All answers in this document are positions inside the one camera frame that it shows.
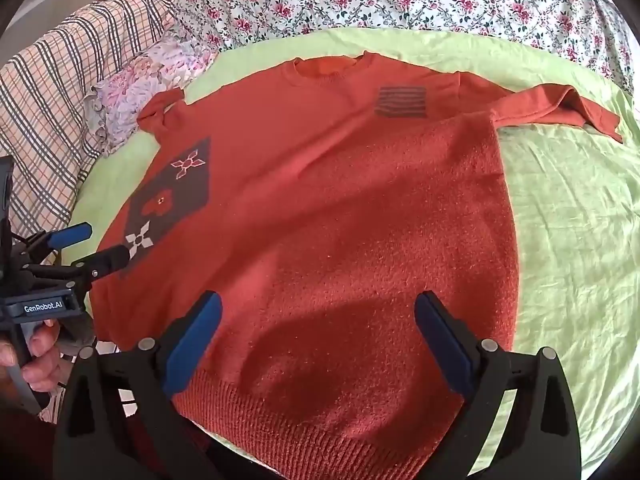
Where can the orange knit sweater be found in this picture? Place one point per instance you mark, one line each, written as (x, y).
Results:
(319, 198)

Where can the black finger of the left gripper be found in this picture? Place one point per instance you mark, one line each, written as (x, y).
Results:
(88, 269)

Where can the light green bed sheet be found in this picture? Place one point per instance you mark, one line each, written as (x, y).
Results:
(575, 199)

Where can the pastel floral ruffled pillow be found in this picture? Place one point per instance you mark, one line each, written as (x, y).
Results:
(112, 106)

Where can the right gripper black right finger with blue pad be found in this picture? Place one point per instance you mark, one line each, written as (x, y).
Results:
(541, 438)

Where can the plaid checked pillow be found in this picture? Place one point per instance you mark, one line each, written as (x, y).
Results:
(43, 89)

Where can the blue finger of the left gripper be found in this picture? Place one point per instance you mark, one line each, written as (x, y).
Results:
(41, 245)

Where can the rose floral quilt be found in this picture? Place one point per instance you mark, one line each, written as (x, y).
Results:
(592, 33)

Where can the person's left hand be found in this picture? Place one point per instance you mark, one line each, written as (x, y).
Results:
(46, 370)

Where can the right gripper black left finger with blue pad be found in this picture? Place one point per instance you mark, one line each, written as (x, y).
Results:
(118, 420)

